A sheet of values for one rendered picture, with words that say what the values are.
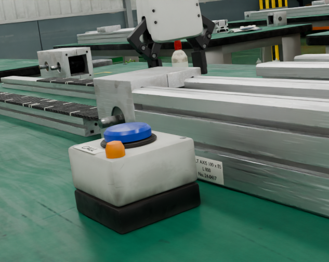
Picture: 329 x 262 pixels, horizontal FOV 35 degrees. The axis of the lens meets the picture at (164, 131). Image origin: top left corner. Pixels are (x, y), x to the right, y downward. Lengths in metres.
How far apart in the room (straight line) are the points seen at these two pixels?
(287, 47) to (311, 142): 3.17
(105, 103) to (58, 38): 11.57
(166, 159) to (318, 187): 0.12
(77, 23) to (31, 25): 1.06
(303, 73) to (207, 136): 0.20
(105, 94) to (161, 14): 0.25
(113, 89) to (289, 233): 0.31
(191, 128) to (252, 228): 0.14
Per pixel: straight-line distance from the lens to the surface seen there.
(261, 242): 0.38
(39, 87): 1.47
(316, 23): 5.17
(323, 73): 0.63
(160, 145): 0.42
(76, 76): 1.58
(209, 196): 0.47
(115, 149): 0.40
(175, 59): 1.23
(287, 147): 0.42
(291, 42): 3.58
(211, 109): 0.48
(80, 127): 0.81
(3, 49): 11.83
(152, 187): 0.42
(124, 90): 0.60
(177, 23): 0.86
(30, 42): 11.99
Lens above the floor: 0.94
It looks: 12 degrees down
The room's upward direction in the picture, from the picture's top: 7 degrees counter-clockwise
